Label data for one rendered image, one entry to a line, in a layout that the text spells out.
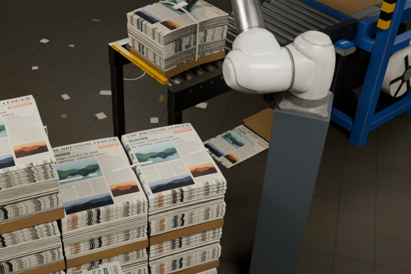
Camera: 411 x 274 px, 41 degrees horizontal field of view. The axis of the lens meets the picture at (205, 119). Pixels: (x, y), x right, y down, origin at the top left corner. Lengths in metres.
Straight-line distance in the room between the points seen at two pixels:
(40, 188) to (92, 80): 2.42
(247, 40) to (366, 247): 1.49
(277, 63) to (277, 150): 0.39
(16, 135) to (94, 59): 2.61
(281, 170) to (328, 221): 0.95
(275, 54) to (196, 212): 0.62
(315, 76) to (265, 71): 0.19
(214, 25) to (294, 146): 0.79
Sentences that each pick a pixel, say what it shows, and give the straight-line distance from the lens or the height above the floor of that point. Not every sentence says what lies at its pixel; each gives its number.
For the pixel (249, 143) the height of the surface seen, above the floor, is 0.01.
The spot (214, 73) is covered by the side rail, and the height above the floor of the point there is 0.80.
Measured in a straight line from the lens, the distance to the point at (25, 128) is 1.78.
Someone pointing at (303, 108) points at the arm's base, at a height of 1.02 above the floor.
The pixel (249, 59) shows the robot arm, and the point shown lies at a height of 1.22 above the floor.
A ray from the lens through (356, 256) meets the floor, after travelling 2.91.
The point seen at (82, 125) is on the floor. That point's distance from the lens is 3.58.
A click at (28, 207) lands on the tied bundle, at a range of 1.72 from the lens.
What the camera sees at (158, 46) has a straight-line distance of 2.43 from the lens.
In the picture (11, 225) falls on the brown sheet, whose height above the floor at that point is 0.86.
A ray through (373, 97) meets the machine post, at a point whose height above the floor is 0.37.
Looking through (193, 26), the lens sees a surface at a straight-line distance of 2.47.
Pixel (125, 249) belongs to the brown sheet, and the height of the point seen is 0.63.
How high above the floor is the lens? 2.10
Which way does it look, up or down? 35 degrees down
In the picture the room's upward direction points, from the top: 4 degrees clockwise
